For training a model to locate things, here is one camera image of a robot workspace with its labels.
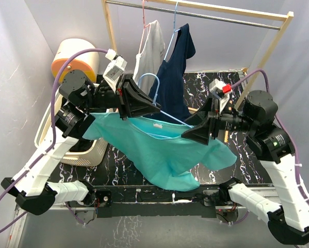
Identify white t shirt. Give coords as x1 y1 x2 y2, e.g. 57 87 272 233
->
133 20 165 95

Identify pink wire hanger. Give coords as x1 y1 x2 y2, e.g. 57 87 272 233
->
138 0 149 54

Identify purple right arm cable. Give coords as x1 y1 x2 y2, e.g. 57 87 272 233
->
230 68 309 225

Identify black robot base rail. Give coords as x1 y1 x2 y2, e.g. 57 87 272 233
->
66 184 248 219

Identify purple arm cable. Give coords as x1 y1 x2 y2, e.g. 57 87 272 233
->
0 48 111 235
230 68 309 225

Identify teal t shirt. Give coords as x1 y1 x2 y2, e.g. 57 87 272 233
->
83 113 237 192

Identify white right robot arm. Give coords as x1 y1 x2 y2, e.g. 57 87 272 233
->
182 90 309 246

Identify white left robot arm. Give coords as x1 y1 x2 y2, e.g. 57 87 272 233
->
1 70 161 215

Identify light blue wire hanger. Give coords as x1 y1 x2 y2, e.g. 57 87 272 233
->
138 73 196 139

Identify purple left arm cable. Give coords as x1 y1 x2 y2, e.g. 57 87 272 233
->
0 48 111 235

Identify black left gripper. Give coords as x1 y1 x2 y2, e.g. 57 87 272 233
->
80 72 160 119

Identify cream laundry basket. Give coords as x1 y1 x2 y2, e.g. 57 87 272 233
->
34 102 108 167

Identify wooden clothes rack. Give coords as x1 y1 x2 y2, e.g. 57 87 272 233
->
101 0 294 137

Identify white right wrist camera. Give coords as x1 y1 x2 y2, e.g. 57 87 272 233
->
209 79 232 114

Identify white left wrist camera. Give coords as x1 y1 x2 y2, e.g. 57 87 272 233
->
103 49 127 92

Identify cream orange drawer cabinet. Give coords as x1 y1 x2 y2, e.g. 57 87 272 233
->
51 38 100 84

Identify aluminium frame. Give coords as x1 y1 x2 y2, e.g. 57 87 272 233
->
7 152 309 248

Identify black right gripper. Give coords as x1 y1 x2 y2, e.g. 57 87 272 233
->
181 95 257 145

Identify black garment in basket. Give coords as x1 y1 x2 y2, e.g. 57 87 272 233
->
69 138 94 152

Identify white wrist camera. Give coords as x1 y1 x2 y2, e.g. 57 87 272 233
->
209 79 232 114
103 49 127 92

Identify navy blue t shirt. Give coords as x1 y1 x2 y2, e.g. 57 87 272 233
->
149 23 196 121

